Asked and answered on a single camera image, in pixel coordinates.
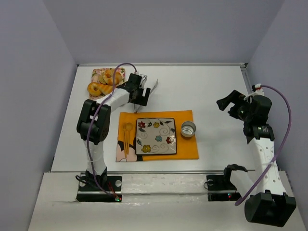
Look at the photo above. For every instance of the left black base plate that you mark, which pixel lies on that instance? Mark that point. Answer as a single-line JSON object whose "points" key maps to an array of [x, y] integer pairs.
{"points": [[89, 192]]}

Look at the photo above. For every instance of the small metal cup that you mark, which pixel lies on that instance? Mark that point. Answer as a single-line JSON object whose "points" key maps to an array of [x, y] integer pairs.
{"points": [[188, 129]]}

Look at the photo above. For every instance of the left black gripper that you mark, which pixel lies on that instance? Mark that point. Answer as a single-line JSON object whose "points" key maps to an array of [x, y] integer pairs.
{"points": [[143, 96]]}

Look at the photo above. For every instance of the floral bread tray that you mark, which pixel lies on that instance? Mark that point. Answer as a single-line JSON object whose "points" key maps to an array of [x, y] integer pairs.
{"points": [[97, 72]]}

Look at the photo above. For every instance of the metal serving tongs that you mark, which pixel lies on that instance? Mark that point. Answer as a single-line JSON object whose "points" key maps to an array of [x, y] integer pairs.
{"points": [[136, 110]]}

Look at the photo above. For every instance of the orange plastic fork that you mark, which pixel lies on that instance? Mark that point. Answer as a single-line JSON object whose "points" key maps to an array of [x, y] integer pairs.
{"points": [[125, 140]]}

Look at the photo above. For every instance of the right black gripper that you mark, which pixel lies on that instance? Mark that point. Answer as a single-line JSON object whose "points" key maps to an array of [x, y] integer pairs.
{"points": [[235, 103]]}

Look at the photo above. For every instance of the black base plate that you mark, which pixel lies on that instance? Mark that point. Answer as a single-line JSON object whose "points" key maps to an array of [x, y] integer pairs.
{"points": [[220, 190], [89, 192]]}

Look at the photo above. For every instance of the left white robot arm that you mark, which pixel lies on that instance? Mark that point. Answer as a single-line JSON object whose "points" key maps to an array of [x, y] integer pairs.
{"points": [[94, 122]]}

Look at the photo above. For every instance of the square floral ceramic plate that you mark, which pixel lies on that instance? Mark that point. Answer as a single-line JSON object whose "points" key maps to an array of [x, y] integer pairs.
{"points": [[156, 136]]}

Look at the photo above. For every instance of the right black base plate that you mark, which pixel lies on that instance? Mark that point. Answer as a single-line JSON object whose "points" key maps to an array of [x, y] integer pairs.
{"points": [[220, 190]]}

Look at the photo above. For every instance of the round twisted bread roll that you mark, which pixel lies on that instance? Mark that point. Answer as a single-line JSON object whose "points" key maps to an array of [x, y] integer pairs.
{"points": [[111, 77]]}

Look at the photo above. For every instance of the striped croissant bread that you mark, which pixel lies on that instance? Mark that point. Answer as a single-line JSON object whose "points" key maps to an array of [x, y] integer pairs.
{"points": [[105, 89]]}

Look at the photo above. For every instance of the ring doughnut bread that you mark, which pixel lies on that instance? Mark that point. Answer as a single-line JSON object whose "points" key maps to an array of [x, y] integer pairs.
{"points": [[94, 89]]}

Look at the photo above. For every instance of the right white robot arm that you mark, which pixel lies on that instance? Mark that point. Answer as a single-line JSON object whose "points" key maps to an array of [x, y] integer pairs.
{"points": [[265, 199]]}

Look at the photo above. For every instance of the orange plastic spoon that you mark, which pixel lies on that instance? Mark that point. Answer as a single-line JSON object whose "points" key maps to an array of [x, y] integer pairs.
{"points": [[128, 127]]}

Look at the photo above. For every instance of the herb flat bread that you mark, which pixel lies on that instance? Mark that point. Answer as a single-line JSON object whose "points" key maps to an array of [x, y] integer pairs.
{"points": [[101, 79]]}

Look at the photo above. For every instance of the orange placemat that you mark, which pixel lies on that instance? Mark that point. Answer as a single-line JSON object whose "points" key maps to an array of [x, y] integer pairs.
{"points": [[186, 147]]}

